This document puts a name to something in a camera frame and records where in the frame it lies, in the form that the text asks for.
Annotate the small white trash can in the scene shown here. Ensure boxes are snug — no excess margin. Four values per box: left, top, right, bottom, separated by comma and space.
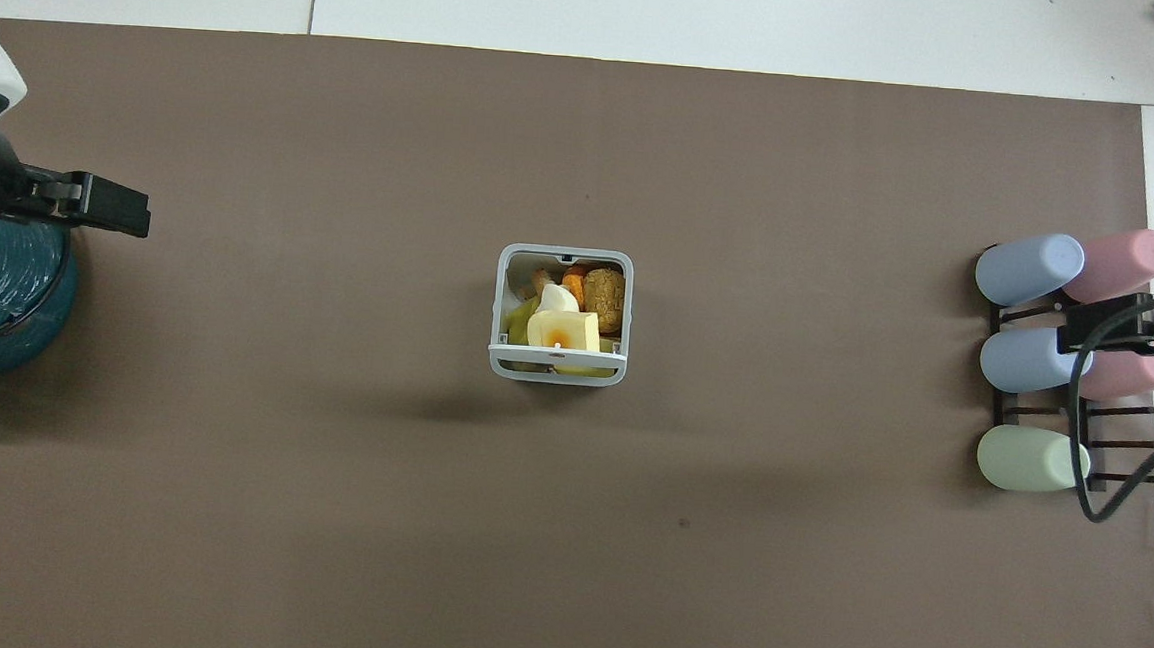
486, 242, 637, 389

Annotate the yellow and white toy food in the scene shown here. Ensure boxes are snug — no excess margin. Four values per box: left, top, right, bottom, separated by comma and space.
524, 281, 604, 353

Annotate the orange toy carrot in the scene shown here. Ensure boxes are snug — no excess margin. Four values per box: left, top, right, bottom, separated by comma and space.
559, 263, 591, 312

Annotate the brown toy bread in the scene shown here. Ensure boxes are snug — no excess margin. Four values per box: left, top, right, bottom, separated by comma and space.
579, 266, 628, 337

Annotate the blue plastic cup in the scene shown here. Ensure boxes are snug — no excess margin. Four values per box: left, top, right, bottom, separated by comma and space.
978, 323, 1097, 400
973, 228, 1088, 313

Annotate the pale green plastic cup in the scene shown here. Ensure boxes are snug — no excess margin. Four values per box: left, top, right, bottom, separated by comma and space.
974, 422, 1095, 497

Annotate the pink plastic cup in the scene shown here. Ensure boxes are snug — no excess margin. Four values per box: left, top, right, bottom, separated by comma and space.
1060, 224, 1154, 309
1077, 338, 1154, 405

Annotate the dark wooden cup rack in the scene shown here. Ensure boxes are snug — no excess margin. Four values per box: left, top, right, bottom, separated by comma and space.
977, 281, 1154, 493

